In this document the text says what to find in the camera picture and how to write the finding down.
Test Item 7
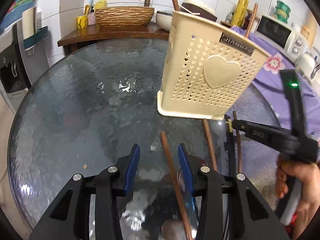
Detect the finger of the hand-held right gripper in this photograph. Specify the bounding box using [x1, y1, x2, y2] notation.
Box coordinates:
[232, 119, 294, 147]

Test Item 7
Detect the white microwave oven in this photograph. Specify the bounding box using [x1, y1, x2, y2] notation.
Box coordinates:
[255, 15, 308, 55]

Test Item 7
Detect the woven pattern basin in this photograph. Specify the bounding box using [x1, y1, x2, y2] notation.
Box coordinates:
[95, 6, 155, 29]

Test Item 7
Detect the white cup dispenser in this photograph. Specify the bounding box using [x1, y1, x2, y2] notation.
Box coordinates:
[22, 7, 37, 48]

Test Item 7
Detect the wooden cabinet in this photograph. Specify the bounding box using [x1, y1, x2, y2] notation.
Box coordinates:
[57, 22, 173, 55]

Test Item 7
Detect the small patterned pump bottle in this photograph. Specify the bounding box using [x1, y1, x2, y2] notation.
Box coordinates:
[87, 6, 97, 25]

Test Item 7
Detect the green jar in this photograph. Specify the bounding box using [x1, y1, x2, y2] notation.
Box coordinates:
[272, 0, 292, 18]

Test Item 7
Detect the person's right hand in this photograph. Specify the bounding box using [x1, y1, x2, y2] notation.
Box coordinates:
[275, 154, 320, 240]

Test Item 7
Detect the black chopstick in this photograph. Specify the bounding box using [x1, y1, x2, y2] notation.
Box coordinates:
[224, 114, 238, 177]
[228, 120, 241, 175]

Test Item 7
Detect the white and brown rice cooker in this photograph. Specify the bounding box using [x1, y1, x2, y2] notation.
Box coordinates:
[180, 0, 217, 22]

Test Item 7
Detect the yellow roll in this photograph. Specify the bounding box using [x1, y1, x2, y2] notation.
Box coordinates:
[232, 0, 249, 28]

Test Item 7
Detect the white pot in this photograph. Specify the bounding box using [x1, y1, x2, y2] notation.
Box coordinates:
[156, 10, 173, 30]

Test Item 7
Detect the beige perforated utensil holder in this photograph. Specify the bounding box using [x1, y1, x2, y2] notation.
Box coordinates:
[157, 10, 270, 120]

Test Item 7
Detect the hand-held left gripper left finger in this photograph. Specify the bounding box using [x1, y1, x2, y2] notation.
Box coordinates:
[28, 144, 140, 240]

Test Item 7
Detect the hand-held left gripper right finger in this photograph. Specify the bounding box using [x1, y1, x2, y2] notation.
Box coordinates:
[178, 143, 290, 240]

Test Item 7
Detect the purple floral cloth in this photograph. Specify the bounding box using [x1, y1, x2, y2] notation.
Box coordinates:
[230, 25, 320, 140]

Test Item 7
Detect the white kettle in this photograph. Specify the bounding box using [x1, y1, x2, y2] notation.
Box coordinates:
[295, 51, 320, 80]

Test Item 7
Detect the blue water jug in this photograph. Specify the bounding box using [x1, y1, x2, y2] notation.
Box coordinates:
[0, 0, 38, 34]

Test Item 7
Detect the water dispenser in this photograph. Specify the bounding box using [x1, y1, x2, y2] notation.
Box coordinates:
[0, 25, 50, 110]

